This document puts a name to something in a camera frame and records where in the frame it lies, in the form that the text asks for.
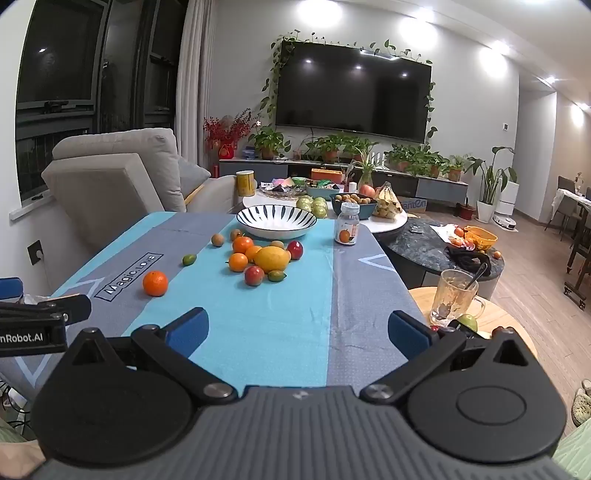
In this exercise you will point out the glass mug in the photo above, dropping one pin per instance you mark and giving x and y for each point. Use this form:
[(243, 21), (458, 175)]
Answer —
[(455, 297)]

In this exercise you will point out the round wooden side table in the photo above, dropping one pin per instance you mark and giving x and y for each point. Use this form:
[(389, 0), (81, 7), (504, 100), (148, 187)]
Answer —
[(503, 318)]

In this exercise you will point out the grey television cabinet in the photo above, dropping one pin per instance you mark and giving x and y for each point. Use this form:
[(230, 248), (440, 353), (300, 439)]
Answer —
[(429, 187)]

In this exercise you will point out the bunch of yellow bananas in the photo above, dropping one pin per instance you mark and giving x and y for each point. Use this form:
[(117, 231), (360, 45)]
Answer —
[(388, 203)]

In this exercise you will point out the red apple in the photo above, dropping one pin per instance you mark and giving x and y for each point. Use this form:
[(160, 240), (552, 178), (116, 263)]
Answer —
[(367, 189)]

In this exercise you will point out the tall plant in white pot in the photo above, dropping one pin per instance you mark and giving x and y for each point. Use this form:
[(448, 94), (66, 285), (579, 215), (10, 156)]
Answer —
[(485, 210)]

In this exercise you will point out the white wifi router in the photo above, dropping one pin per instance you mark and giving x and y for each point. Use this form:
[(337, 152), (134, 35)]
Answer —
[(378, 159)]

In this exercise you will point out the dark window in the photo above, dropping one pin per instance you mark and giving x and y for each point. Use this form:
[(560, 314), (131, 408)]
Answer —
[(69, 55)]

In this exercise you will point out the orange plastic basket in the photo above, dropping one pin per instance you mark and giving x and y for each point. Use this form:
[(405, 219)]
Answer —
[(480, 237)]

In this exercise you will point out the white bowl with dark stripes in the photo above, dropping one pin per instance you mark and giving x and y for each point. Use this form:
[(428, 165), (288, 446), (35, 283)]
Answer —
[(277, 221)]

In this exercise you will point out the white curtain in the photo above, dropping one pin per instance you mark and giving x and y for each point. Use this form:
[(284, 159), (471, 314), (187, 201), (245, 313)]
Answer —
[(194, 69)]

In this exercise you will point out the white paper sheet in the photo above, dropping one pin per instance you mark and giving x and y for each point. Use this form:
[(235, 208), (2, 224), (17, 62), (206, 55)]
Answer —
[(441, 230)]

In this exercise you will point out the red and green plum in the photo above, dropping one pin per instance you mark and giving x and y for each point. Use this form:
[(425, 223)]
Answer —
[(254, 275)]

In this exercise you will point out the yellow can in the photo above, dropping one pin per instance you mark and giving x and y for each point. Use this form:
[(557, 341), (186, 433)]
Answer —
[(246, 183)]

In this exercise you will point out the dark marble round table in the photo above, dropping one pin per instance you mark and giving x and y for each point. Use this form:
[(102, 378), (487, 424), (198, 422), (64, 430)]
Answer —
[(415, 249)]

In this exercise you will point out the grey dining chair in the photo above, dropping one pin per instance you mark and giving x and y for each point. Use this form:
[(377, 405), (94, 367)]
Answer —
[(565, 182)]

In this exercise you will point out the pile of brown longans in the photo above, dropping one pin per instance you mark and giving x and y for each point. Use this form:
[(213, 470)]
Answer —
[(353, 198)]

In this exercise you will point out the beige sofa cushion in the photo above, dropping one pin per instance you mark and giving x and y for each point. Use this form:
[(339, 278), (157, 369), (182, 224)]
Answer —
[(138, 147)]

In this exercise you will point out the green fruit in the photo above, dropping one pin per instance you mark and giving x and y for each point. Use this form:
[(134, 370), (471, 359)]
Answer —
[(467, 321)]

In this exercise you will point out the small green kumquat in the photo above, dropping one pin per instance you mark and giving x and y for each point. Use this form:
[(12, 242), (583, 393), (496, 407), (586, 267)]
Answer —
[(189, 259), (277, 276)]

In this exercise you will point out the red berry branches in vase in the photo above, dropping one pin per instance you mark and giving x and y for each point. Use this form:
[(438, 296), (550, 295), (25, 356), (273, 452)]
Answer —
[(227, 151)]

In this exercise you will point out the orange box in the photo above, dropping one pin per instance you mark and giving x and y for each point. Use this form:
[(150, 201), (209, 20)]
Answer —
[(327, 174)]

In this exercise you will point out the white robot vacuum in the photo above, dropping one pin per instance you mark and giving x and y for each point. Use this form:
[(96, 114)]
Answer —
[(503, 220)]

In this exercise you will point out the blue and grey tablecloth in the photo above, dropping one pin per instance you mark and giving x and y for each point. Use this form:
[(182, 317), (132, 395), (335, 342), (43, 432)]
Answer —
[(277, 323)]

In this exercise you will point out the trailing green vine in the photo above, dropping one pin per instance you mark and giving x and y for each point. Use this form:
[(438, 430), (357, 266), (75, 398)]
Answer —
[(279, 46)]

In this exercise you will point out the glass vase with spider plant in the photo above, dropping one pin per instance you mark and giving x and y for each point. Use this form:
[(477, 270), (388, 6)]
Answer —
[(364, 173)]

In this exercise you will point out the metal spoon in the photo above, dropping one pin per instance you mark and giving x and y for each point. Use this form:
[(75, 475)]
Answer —
[(480, 273)]

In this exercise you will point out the black cloth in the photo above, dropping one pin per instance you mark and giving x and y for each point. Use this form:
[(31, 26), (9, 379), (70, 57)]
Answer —
[(466, 261)]

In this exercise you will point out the teal basket of snacks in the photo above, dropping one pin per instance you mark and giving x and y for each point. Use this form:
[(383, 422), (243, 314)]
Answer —
[(323, 190)]

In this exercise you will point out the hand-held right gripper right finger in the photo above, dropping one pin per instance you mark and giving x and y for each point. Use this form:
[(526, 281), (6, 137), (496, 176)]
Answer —
[(406, 333)]

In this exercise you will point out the dining table with plastic cover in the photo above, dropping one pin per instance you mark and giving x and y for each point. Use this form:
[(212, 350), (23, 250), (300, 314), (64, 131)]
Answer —
[(572, 198)]

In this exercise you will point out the small plant in red pot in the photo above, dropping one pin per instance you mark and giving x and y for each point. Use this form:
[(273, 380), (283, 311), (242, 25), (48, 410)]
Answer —
[(467, 211)]

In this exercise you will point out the pale slipper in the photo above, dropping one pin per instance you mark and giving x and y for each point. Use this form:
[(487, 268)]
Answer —
[(581, 399)]

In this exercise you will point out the black wall socket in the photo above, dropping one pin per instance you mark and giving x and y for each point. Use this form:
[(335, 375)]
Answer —
[(36, 251)]

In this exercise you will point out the large yellow citrus fruit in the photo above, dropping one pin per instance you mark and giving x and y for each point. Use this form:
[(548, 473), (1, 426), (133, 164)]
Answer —
[(272, 259)]

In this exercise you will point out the brown kiwi fruit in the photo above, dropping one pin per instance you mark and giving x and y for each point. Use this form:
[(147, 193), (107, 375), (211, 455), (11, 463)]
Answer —
[(277, 244), (217, 239), (236, 234)]

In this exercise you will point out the small blue basket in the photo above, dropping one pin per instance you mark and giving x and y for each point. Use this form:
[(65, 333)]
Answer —
[(249, 152)]

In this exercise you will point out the light green striped fabric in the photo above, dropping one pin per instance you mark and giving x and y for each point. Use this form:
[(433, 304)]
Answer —
[(575, 457)]

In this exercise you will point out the white vacuum dock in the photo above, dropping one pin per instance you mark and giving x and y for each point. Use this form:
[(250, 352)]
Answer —
[(508, 198)]

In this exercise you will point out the pink dish of fruit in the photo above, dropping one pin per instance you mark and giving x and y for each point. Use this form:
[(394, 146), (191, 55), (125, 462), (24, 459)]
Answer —
[(459, 240)]

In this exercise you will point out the glass tray of snacks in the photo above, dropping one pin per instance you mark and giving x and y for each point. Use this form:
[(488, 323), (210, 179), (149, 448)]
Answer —
[(279, 189)]

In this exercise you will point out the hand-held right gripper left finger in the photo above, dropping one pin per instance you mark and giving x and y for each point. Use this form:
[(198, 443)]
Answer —
[(191, 326)]

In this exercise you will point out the beige sofa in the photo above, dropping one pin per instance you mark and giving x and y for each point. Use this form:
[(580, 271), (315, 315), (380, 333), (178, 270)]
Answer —
[(106, 203)]

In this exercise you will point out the orange tangerine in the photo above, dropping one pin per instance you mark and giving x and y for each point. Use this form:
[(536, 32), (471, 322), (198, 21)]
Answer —
[(154, 283), (243, 244), (254, 254), (238, 261)]

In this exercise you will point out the cardboard box with blue print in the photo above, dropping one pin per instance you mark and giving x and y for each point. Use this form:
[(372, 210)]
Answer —
[(413, 204)]

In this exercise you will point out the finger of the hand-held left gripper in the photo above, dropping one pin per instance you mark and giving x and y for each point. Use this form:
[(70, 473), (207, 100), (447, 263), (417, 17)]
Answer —
[(69, 307), (11, 288)]

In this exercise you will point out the teal fruit bowl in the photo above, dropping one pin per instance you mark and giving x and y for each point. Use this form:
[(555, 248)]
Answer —
[(367, 211)]

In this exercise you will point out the black wall television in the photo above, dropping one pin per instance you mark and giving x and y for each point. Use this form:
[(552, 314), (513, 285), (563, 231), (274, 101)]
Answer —
[(351, 87)]

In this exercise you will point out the grey cushion with yellow trim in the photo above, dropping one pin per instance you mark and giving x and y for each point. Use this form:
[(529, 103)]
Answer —
[(194, 177)]

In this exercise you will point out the potted green plant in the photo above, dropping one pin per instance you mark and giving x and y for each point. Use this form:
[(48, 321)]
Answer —
[(330, 156), (434, 171), (402, 165), (358, 145), (268, 143), (455, 174)]

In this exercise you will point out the clear bottle with white cap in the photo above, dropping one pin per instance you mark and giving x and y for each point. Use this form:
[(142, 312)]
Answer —
[(346, 226)]

